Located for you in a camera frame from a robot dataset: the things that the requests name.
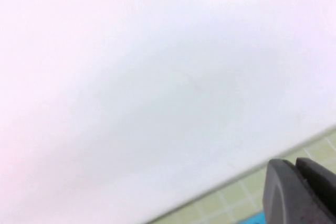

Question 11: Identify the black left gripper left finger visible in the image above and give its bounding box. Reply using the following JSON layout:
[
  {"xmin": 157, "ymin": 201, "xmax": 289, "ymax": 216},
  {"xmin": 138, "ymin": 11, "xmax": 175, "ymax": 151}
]
[{"xmin": 263, "ymin": 158, "xmax": 325, "ymax": 224}]

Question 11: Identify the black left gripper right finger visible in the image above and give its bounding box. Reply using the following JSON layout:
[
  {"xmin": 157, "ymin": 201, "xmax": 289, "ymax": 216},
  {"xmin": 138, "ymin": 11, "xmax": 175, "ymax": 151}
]
[{"xmin": 296, "ymin": 157, "xmax": 336, "ymax": 224}]

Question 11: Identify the wooden number shape puzzle board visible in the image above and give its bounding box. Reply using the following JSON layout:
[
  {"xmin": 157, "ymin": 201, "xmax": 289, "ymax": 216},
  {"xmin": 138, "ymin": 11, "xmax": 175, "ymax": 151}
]
[{"xmin": 243, "ymin": 212, "xmax": 266, "ymax": 224}]

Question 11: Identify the green checkered table mat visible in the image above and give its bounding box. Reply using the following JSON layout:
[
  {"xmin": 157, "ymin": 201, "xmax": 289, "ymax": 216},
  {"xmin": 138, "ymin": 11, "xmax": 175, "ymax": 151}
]
[{"xmin": 146, "ymin": 125, "xmax": 336, "ymax": 224}]

